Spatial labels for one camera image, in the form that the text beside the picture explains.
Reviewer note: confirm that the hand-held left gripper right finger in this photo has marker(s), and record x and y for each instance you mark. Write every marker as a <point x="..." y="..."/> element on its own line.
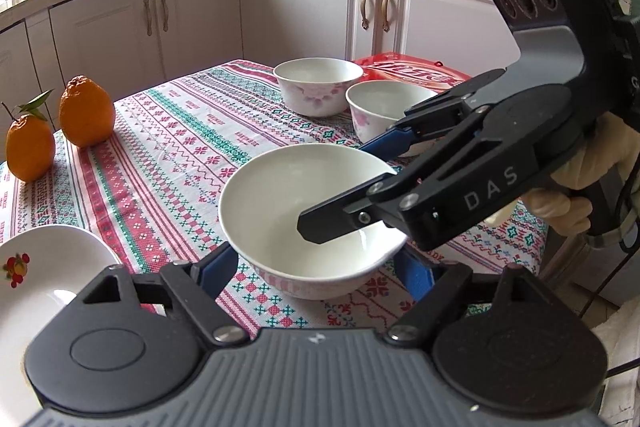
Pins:
<point x="417" y="277"/>

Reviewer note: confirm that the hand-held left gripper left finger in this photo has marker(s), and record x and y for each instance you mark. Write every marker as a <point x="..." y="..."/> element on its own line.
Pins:
<point x="215" y="269"/>

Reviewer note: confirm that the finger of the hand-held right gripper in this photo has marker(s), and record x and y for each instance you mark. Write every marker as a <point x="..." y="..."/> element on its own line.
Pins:
<point x="325" y="224"/>
<point x="385" y="141"/>

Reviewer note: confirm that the white pink-flower bowl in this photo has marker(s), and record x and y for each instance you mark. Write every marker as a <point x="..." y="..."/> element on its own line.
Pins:
<point x="317" y="79"/>
<point x="280" y="207"/>
<point x="385" y="102"/>

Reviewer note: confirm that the white fruit-print plate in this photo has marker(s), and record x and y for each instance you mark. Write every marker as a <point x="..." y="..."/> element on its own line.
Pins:
<point x="40" y="307"/>

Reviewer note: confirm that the person's right hand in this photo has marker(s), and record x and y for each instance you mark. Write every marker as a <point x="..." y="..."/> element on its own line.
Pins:
<point x="590" y="167"/>

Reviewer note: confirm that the red box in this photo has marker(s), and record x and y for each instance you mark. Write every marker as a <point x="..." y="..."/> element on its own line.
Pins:
<point x="415" y="74"/>

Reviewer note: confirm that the patterned tablecloth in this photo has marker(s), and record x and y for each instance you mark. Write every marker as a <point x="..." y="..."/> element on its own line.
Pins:
<point x="165" y="147"/>

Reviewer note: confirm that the white kitchen cabinet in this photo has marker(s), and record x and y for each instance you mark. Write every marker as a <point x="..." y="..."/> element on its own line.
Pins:
<point x="300" y="7"/>

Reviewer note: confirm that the bumpy orange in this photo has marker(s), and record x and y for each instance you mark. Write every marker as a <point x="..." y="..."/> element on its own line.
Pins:
<point x="85" y="112"/>

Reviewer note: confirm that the orange with leaf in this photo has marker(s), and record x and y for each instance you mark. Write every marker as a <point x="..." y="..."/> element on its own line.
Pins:
<point x="30" y="149"/>

